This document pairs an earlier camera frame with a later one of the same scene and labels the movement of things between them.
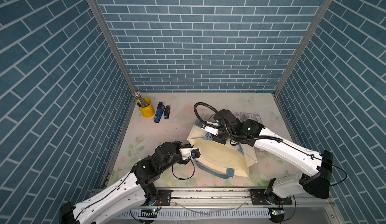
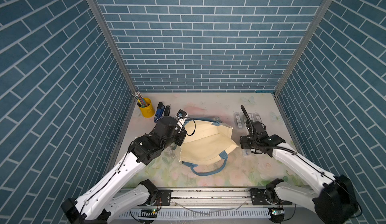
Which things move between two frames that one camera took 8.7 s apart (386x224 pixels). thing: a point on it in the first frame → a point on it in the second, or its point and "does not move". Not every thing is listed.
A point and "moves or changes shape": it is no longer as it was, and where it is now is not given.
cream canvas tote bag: [228, 160] moves or changes shape
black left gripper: [178, 145] → [181, 136]
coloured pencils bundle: [141, 101] does not move
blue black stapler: [160, 109] does not move
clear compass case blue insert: [250, 116] does not move
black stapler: [167, 111] does not move
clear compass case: [257, 117] does not move
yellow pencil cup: [148, 111] does not move
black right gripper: [218, 140] → [242, 142]
